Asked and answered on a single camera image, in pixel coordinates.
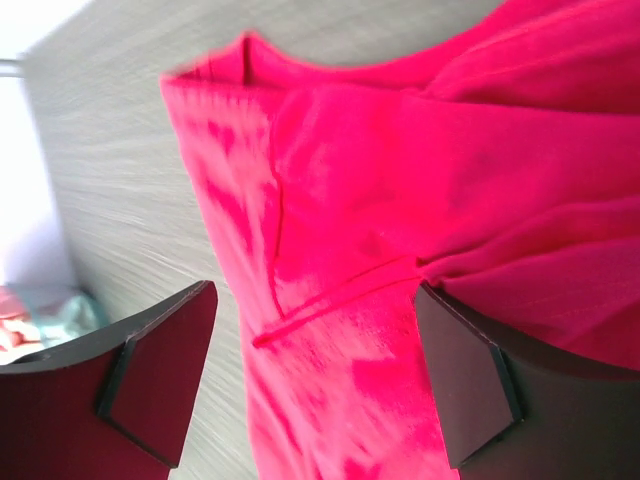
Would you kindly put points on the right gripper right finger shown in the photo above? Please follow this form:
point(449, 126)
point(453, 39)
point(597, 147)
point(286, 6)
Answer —
point(513, 407)

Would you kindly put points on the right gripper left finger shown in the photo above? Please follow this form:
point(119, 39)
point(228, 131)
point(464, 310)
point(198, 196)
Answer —
point(112, 404)

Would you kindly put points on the light pink t-shirt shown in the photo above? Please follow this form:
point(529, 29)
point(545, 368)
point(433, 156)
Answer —
point(19, 335)

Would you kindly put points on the magenta red t-shirt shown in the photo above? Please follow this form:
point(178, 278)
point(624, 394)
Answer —
point(501, 166)

